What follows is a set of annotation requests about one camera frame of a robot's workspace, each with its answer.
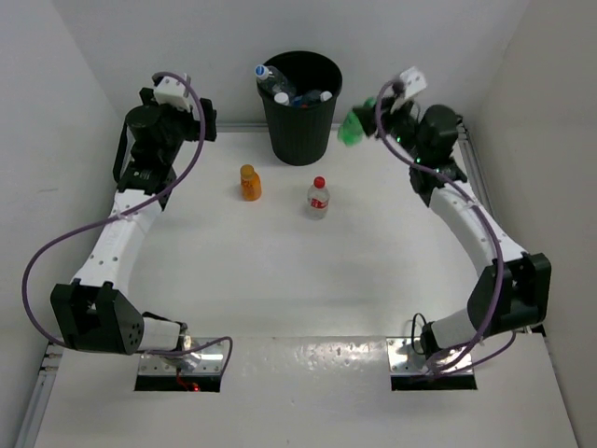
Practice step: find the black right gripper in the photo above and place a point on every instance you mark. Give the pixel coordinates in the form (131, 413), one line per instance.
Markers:
(386, 116)

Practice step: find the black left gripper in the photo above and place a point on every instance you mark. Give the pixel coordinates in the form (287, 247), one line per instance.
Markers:
(192, 126)

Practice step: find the green plastic soda bottle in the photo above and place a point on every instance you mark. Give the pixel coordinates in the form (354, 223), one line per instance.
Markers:
(358, 123)

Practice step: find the blue-label water bottle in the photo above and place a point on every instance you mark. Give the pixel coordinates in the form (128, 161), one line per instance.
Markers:
(314, 97)

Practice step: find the small red-label cola bottle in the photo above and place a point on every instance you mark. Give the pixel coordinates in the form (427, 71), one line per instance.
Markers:
(318, 198)

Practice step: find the tall clear blue-cap bottle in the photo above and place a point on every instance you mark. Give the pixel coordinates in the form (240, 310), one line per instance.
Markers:
(273, 81)

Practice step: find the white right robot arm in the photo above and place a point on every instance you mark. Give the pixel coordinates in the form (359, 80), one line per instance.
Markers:
(513, 284)

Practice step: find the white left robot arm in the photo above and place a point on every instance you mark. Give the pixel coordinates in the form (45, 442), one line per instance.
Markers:
(93, 311)

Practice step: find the black plastic waste bin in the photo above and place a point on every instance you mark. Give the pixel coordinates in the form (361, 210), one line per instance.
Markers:
(299, 135)

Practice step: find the white-cap bottle in bin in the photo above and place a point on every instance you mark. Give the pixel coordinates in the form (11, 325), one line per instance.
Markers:
(282, 98)

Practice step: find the orange juice bottle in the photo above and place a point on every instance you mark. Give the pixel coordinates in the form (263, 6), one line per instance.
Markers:
(250, 183)

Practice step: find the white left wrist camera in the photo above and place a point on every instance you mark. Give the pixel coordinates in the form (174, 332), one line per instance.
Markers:
(170, 91)

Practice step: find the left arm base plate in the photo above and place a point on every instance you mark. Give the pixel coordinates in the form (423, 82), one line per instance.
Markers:
(207, 361)

